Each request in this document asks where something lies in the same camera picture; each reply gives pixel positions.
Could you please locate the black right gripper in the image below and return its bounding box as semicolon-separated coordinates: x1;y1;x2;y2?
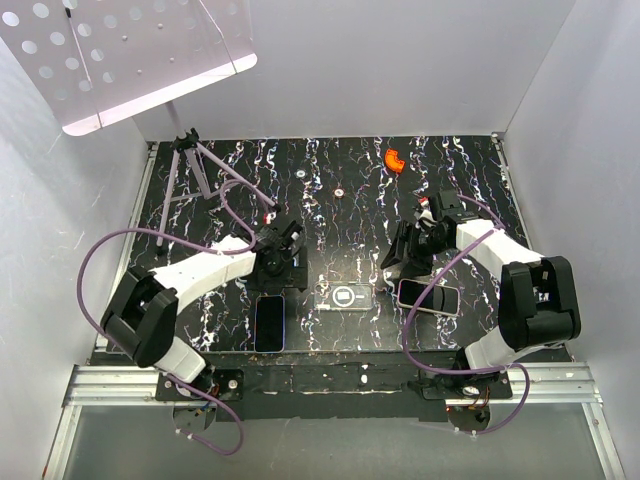
380;219;451;279

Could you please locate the purple edged black phone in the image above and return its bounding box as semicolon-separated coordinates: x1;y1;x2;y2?
254;295;285;353

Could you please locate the clear magnetic phone case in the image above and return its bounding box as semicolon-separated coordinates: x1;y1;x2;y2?
314;281;374;311

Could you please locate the pink phone case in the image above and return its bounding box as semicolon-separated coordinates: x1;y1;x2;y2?
397;278;461;318

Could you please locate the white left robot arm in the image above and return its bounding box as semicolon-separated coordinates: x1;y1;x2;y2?
100;217;309;400

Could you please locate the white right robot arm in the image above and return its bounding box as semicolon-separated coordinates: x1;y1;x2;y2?
381;190;582;398

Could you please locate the orange curved plastic part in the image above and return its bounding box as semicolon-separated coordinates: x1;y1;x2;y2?
384;149;406;174

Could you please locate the perforated music stand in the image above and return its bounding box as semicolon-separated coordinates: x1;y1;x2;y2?
0;0;282;257

